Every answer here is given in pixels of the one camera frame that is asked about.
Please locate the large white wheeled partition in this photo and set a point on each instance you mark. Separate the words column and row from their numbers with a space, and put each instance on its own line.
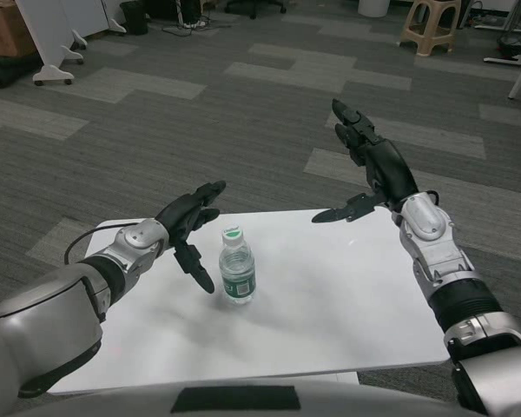
column 39, row 30

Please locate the silver robot chest black window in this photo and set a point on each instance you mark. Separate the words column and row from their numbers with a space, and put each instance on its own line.
column 373, row 399

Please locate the black bag on floor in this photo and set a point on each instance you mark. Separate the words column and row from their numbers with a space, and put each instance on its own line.
column 8, row 71

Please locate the white cylindrical planter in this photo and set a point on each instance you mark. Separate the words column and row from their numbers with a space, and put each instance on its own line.
column 373, row 6

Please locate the brown cardboard box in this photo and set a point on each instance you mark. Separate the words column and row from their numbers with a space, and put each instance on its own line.
column 4, row 30

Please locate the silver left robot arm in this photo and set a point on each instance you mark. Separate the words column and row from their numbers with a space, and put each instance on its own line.
column 48, row 321

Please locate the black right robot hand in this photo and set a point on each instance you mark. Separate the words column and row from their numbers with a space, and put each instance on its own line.
column 391, row 167

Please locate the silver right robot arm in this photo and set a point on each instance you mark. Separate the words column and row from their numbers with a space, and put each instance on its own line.
column 425, row 226

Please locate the black office chair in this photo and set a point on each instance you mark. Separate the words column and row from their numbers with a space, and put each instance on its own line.
column 254, row 6

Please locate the clear green-label water bottle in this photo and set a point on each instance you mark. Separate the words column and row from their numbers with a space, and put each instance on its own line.
column 238, row 282

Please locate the black cabinet under desk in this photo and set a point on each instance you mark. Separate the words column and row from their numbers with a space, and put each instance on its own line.
column 165, row 8

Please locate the black trash bin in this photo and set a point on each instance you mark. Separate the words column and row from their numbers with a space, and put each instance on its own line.
column 134, row 17

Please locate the white desk foot bar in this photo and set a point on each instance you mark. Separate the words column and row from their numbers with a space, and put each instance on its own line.
column 503, row 61

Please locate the narrow white wheeled partition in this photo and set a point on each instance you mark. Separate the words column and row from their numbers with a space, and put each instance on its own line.
column 110, row 13

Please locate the beige plastic stool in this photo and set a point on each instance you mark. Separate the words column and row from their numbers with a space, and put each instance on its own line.
column 430, row 32

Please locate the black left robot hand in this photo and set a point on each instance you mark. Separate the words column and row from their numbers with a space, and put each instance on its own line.
column 178, row 210

